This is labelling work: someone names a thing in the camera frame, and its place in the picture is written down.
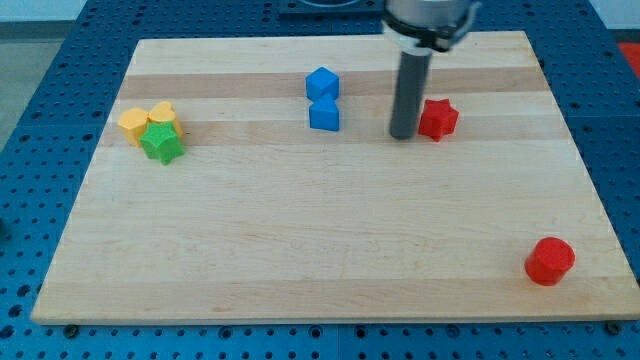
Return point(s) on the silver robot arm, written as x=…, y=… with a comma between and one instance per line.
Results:
x=419, y=26

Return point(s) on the wooden board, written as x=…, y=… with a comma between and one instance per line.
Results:
x=267, y=220

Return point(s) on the blue triangular block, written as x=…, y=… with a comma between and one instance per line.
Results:
x=324, y=114

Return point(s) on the blue cube block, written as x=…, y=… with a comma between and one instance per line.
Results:
x=322, y=82

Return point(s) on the red star block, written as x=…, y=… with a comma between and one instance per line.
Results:
x=438, y=119

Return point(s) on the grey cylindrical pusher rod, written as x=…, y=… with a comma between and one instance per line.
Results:
x=409, y=88

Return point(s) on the green star block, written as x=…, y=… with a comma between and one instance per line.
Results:
x=161, y=141

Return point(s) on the yellow heart block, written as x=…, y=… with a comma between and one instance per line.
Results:
x=164, y=112

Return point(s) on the yellow hexagon block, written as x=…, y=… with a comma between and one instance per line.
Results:
x=133, y=125

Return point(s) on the red cylinder block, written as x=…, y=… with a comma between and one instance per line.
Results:
x=550, y=260

